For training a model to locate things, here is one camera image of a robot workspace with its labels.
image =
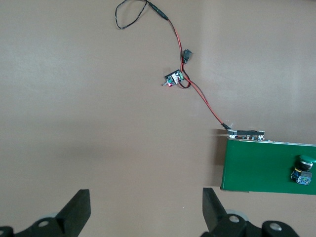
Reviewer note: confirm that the green conveyor belt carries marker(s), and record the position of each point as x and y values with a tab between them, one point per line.
259	168

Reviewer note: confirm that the green mushroom push button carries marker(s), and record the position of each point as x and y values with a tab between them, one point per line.
302	176

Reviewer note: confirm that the small speed controller board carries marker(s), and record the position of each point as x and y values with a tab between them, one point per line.
174	77

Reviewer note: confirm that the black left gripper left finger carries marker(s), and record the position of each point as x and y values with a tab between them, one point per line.
74	212

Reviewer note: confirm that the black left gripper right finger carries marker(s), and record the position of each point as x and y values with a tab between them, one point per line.
214	217

